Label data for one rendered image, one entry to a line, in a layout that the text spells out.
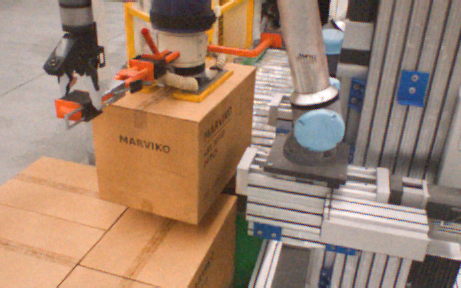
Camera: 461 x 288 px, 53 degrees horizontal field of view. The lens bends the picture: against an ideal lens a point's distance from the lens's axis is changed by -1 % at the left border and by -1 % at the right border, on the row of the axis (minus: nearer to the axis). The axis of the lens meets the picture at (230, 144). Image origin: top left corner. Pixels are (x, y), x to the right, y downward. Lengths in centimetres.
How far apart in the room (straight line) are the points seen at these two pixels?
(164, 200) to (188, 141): 27
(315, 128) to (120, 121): 73
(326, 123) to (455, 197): 47
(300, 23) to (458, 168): 68
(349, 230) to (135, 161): 76
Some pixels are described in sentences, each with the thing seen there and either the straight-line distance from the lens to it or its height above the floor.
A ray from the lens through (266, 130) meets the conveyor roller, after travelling 265.
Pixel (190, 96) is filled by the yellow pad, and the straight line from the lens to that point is 158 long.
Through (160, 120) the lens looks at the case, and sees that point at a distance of 150.
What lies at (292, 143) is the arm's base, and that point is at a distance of 130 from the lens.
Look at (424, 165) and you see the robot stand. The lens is 151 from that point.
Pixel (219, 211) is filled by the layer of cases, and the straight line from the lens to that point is 193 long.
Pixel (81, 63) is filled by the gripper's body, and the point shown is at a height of 132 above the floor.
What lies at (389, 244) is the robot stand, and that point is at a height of 91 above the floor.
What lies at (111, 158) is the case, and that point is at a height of 86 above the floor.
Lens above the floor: 167
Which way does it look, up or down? 28 degrees down
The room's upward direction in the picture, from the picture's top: 2 degrees clockwise
